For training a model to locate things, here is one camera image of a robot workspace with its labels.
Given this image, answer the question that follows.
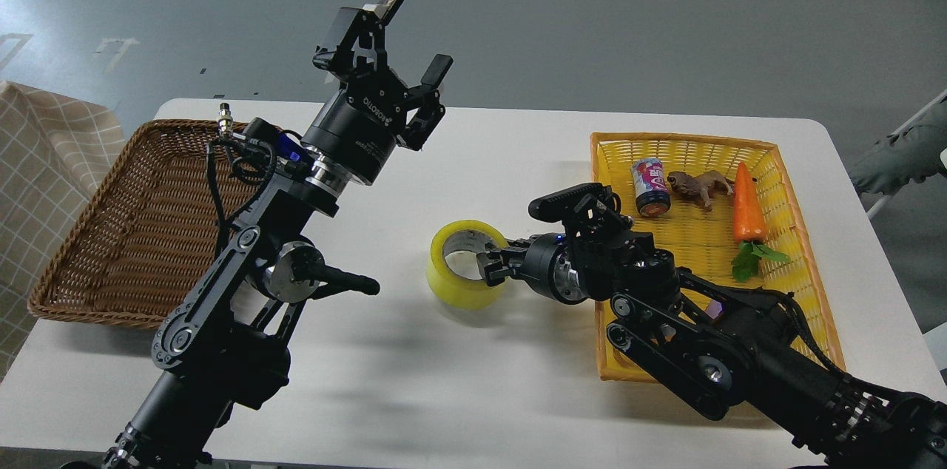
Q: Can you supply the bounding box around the beige checkered cloth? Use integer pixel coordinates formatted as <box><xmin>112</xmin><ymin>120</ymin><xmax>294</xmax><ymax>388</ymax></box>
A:
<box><xmin>1</xmin><ymin>81</ymin><xmax>125</xmax><ymax>374</ymax></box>

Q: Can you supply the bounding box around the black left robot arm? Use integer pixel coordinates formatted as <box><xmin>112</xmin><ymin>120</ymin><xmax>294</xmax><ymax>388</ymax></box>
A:
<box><xmin>101</xmin><ymin>0</ymin><xmax>453</xmax><ymax>468</ymax></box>

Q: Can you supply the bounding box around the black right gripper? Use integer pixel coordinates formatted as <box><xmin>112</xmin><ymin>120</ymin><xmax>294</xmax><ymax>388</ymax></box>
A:
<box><xmin>476</xmin><ymin>234</ymin><xmax>589</xmax><ymax>305</ymax></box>

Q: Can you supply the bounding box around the brown wicker basket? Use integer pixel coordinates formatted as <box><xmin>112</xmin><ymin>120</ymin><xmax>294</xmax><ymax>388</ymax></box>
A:
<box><xmin>27</xmin><ymin>119</ymin><xmax>218</xmax><ymax>328</ymax></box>

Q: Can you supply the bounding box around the small drink can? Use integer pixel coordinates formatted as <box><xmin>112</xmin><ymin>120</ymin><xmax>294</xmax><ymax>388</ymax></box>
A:
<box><xmin>630</xmin><ymin>158</ymin><xmax>672</xmax><ymax>218</ymax></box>

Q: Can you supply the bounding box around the white chair leg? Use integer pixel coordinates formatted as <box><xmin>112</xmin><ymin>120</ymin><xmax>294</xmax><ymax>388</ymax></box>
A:
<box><xmin>866</xmin><ymin>90</ymin><xmax>946</xmax><ymax>220</ymax></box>

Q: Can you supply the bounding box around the yellow plastic basket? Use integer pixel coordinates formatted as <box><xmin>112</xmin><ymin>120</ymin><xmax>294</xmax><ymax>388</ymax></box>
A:
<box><xmin>590</xmin><ymin>132</ymin><xmax>845</xmax><ymax>367</ymax></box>

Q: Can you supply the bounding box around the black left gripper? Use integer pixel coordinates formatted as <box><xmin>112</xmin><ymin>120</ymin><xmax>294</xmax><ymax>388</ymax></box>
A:
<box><xmin>301</xmin><ymin>0</ymin><xmax>454</xmax><ymax>185</ymax></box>

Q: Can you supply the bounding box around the orange toy carrot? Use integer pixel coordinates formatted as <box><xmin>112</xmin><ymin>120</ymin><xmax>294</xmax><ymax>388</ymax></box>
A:
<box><xmin>731</xmin><ymin>162</ymin><xmax>790</xmax><ymax>283</ymax></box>

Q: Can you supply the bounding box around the brown toy animal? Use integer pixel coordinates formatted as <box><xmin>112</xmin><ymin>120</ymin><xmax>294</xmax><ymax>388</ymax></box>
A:
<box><xmin>666</xmin><ymin>170</ymin><xmax>734</xmax><ymax>212</ymax></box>

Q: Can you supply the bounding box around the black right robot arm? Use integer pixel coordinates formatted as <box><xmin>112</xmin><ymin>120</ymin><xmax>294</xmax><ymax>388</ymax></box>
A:
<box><xmin>476</xmin><ymin>183</ymin><xmax>946</xmax><ymax>468</ymax></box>

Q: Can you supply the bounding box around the yellow tape roll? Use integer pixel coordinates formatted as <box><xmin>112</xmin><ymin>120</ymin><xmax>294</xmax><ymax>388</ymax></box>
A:
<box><xmin>424</xmin><ymin>220</ymin><xmax>508</xmax><ymax>311</ymax></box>

